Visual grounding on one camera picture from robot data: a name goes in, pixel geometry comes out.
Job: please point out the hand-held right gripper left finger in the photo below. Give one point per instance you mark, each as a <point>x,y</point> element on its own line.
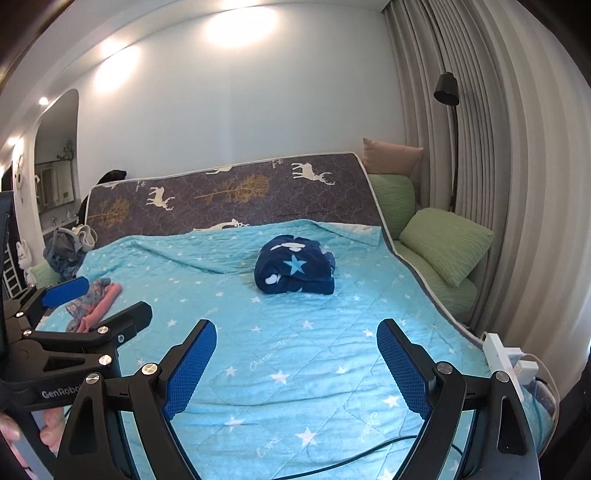
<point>191,364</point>

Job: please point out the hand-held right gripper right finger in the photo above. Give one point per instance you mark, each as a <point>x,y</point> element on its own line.
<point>404,364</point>

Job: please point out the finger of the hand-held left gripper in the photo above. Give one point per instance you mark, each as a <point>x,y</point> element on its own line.
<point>134,316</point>
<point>67,287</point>

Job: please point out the navy star print fleece robe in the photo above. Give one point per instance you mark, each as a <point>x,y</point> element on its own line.
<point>293,267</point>

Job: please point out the pile of grey blue clothes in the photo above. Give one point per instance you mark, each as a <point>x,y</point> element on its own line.
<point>64,249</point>

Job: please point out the person's left hand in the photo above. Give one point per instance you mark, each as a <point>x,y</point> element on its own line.
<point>51,427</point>

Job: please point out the green cushion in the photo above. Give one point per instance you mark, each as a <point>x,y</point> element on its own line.
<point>45,274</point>

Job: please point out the pink floral small garment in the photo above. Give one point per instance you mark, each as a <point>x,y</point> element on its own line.
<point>99,300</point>

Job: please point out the white rabbit figure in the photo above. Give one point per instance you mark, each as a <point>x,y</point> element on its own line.
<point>25,258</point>

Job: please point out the white rack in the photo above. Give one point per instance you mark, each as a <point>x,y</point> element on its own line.
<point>11,272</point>

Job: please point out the turquoise star print blanket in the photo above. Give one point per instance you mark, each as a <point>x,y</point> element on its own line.
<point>286,360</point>

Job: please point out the white power strip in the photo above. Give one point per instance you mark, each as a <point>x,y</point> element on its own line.
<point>501,357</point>

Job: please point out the dark cloth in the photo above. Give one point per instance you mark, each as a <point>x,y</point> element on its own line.
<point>112,176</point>

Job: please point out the white charger plug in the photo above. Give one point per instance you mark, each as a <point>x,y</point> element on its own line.
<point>524,367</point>

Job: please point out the green pillow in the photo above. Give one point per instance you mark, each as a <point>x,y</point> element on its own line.
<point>392,198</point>
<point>445,244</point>

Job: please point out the purple deer print mattress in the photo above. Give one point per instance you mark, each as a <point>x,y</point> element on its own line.
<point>258,194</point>

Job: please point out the beige curtain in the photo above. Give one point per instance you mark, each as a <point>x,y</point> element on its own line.
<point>521,161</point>

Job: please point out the black floor lamp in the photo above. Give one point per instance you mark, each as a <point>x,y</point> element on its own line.
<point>446,90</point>

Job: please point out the arched wall mirror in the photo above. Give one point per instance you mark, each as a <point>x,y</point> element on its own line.
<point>57,166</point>

